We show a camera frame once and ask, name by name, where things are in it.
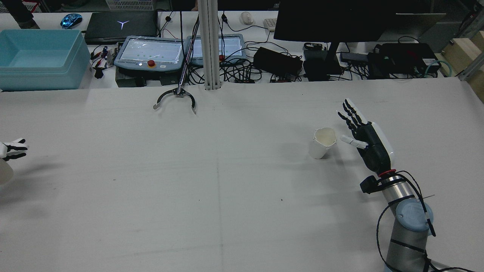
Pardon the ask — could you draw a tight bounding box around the dark clothed bystander limb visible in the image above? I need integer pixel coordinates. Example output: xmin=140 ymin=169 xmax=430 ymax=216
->
xmin=8 ymin=0 xmax=40 ymax=30

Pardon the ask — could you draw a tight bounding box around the metal claw grabber tool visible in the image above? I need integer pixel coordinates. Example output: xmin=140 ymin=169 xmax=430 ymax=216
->
xmin=153 ymin=15 xmax=200 ymax=115

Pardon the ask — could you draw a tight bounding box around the black monitor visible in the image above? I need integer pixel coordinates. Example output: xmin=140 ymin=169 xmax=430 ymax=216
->
xmin=273 ymin=0 xmax=398 ymax=75

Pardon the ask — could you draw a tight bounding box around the aluminium profile post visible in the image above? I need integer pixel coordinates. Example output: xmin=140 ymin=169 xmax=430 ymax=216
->
xmin=197 ymin=0 xmax=222 ymax=90

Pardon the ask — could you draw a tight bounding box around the grey usb hub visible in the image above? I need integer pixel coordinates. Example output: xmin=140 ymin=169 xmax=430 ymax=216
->
xmin=340 ymin=52 xmax=369 ymax=64

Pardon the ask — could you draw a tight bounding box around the black electronics box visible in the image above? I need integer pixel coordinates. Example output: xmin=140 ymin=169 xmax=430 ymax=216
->
xmin=369 ymin=42 xmax=442 ymax=79

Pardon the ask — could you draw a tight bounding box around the blue computer mouse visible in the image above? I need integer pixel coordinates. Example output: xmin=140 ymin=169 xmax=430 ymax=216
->
xmin=60 ymin=13 xmax=83 ymax=29

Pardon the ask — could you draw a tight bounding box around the black laptop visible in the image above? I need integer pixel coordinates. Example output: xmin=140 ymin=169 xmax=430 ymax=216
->
xmin=84 ymin=11 xmax=158 ymax=45

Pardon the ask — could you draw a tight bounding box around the teal plastic bin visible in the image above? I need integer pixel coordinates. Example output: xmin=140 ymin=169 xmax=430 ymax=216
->
xmin=0 ymin=29 xmax=91 ymax=91

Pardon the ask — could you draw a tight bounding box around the white plastic basket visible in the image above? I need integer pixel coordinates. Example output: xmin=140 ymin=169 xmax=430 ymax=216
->
xmin=105 ymin=0 xmax=155 ymax=11

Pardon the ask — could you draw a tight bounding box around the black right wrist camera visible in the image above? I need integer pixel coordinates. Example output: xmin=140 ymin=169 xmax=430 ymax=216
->
xmin=359 ymin=176 xmax=380 ymax=194

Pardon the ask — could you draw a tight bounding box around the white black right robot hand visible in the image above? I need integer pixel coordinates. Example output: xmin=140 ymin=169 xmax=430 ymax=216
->
xmin=337 ymin=99 xmax=394 ymax=177

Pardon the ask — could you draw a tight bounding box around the aluminium frame bar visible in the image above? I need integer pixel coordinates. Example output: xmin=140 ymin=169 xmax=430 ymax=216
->
xmin=458 ymin=57 xmax=484 ymax=82

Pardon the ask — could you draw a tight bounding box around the black power adapter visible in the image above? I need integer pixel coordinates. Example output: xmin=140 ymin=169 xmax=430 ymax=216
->
xmin=253 ymin=46 xmax=304 ymax=77

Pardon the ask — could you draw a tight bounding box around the white paper cup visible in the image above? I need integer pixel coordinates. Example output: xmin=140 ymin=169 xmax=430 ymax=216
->
xmin=309 ymin=127 xmax=337 ymax=159

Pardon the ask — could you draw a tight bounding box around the grey teach pendant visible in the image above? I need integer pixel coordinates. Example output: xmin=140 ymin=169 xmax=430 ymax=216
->
xmin=186 ymin=34 xmax=246 ymax=66
xmin=114 ymin=36 xmax=186 ymax=74

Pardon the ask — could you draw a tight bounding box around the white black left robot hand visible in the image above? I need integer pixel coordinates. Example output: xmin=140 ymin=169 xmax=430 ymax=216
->
xmin=0 ymin=138 xmax=29 ymax=161

